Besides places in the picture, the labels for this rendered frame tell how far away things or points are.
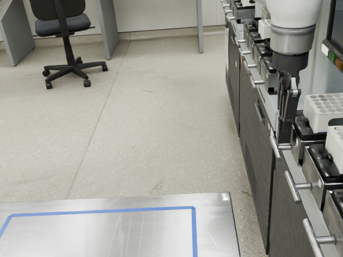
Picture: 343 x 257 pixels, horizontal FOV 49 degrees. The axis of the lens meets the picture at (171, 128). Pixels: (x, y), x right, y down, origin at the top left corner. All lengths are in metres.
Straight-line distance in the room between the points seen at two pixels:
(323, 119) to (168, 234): 0.45
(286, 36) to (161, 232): 0.46
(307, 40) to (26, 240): 0.65
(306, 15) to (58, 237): 0.62
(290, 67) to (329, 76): 0.19
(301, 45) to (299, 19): 0.05
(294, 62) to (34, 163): 1.92
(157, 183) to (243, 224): 0.54
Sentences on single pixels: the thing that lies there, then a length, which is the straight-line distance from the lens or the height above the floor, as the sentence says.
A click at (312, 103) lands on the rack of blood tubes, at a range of 0.95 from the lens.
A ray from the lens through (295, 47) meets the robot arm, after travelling 0.83.
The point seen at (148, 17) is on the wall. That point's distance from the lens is 4.45.
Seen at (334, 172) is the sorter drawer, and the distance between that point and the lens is 0.81.
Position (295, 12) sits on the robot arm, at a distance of 0.80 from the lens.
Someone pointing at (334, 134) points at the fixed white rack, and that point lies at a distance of 0.83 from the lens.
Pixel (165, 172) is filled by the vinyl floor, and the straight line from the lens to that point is 2.15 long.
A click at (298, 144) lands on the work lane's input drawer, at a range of 0.92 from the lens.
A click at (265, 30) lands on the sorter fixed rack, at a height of 0.85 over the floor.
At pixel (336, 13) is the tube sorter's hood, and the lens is 0.92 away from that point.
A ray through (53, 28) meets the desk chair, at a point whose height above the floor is 0.52.
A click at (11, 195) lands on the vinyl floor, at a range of 2.28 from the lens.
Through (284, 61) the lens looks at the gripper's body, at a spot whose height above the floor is 0.99.
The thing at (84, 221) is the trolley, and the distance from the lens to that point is 0.71.
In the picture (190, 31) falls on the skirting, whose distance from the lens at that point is 4.47.
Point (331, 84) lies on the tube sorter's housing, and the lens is 1.02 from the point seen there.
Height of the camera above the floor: 1.29
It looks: 30 degrees down
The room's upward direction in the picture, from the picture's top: 6 degrees counter-clockwise
